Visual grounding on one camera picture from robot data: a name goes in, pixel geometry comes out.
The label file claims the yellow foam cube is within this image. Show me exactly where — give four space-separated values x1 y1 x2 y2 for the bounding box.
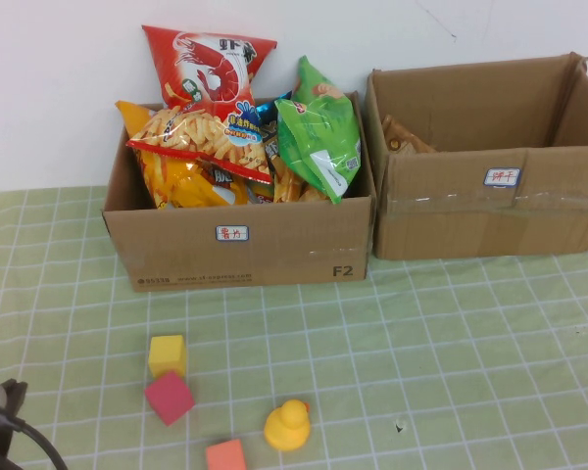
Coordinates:
147 335 187 379

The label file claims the green snack bag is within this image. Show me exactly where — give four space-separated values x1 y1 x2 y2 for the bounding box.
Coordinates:
275 54 363 206

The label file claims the red shrimp chips bag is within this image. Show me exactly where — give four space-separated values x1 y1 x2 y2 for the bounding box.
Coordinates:
125 24 278 185

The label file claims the orange foam block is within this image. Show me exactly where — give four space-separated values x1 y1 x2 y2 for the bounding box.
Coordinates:
204 439 248 470

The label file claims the dark orange fries snack bag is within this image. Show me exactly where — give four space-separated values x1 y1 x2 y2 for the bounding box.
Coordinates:
247 119 329 205

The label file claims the yellow fries chips bag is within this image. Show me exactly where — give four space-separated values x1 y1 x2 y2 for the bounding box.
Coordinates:
115 100 197 211

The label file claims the large plain cardboard box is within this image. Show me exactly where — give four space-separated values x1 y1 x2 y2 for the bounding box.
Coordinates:
366 51 588 261

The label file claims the cardboard box printed F2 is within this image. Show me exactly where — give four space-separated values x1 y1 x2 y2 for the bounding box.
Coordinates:
100 90 377 294

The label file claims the yellow rubber duck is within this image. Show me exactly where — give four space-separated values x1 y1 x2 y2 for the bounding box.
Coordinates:
263 399 311 451

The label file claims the pink foam cube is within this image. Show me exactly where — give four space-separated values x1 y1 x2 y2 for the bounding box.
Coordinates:
143 370 197 427

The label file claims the yellow glossy chips bag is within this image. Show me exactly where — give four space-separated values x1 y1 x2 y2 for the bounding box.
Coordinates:
169 161 250 210

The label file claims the brown printed biscuit pack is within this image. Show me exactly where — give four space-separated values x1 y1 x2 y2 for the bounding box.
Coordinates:
380 115 438 156

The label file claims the blue foil snack bag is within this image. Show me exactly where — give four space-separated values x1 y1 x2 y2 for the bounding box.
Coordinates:
254 90 295 123

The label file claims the thick black camera cable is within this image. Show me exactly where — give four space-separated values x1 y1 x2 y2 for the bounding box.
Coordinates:
0 418 69 470

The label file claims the white label on plain box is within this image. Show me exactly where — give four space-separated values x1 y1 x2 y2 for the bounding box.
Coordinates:
483 166 523 188

